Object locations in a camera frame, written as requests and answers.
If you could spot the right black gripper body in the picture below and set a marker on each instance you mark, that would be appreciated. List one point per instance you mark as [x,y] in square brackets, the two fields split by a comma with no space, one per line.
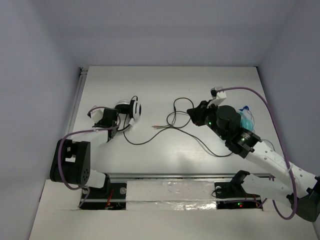
[205,115]

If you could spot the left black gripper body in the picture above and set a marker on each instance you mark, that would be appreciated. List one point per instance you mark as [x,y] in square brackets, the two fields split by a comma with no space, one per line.
[113,117]

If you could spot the white black headphones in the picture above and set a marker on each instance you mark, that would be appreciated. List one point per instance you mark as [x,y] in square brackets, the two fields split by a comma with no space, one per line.
[132,109]

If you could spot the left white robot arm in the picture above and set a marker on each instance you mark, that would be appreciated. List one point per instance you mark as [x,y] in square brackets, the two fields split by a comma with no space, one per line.
[75,153]

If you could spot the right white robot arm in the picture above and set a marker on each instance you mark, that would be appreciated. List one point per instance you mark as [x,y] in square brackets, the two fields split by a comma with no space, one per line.
[294,187]

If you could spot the teal cat-ear headphones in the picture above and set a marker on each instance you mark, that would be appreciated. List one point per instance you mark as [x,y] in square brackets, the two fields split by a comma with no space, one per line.
[247,118]

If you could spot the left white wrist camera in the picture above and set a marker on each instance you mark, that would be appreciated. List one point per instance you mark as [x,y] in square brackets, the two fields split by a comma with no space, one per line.
[96,114]

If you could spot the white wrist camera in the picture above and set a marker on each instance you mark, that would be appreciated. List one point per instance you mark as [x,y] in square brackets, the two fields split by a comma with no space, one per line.
[218,96]
[96,114]

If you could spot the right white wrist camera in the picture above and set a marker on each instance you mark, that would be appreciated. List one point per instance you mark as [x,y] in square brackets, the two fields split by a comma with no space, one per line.
[218,96]

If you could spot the aluminium side rail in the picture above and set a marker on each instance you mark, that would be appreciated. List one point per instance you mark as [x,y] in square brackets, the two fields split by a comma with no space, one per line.
[83,71]

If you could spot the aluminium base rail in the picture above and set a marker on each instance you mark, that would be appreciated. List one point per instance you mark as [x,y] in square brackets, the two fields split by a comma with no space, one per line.
[116,199]

